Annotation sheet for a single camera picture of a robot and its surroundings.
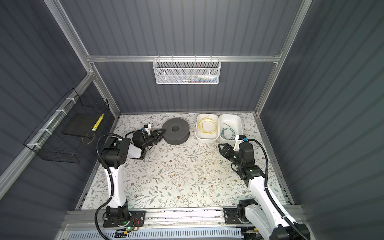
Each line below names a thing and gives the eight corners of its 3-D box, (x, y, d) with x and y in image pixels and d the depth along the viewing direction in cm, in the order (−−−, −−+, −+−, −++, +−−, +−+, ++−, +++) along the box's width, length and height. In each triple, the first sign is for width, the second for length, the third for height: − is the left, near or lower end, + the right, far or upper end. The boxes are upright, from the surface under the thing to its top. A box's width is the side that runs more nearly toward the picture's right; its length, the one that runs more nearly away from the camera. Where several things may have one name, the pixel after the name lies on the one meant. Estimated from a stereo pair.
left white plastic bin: (195, 143, 105) (195, 138, 99) (195, 119, 120) (195, 113, 114) (219, 143, 105) (220, 138, 99) (216, 119, 120) (217, 113, 114)
